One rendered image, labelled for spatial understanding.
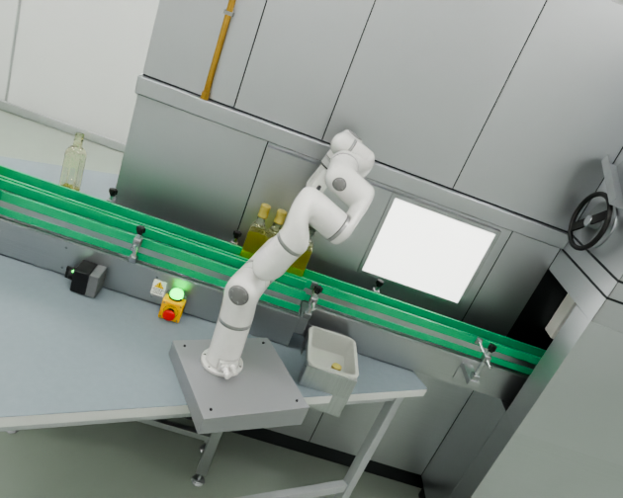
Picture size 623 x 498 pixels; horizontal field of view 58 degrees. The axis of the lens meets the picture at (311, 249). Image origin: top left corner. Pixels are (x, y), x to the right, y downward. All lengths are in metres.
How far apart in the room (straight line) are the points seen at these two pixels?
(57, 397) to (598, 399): 1.71
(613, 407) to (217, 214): 1.55
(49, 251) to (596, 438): 1.98
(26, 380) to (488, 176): 1.58
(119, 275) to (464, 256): 1.23
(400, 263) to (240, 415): 0.90
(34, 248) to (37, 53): 3.58
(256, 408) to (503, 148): 1.21
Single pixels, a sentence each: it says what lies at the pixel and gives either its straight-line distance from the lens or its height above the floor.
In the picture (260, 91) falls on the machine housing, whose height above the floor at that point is 1.48.
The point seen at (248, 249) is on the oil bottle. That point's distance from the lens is 1.96.
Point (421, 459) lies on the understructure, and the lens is 2.79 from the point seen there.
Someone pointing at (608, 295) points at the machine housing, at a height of 1.34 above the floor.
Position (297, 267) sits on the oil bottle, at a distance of 1.98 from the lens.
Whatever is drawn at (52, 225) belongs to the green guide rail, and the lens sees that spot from 1.99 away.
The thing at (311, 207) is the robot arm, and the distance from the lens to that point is 1.43.
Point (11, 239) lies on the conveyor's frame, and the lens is 2.06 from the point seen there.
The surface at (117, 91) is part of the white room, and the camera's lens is 5.26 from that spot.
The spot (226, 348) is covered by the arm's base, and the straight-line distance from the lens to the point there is 1.63.
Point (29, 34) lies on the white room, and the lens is 5.47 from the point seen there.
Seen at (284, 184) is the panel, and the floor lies 1.21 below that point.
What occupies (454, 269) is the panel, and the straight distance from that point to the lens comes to 2.20.
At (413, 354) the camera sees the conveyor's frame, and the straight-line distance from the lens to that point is 2.15.
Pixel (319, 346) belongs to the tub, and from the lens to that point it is 2.02.
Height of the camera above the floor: 1.85
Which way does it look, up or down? 24 degrees down
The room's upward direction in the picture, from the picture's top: 22 degrees clockwise
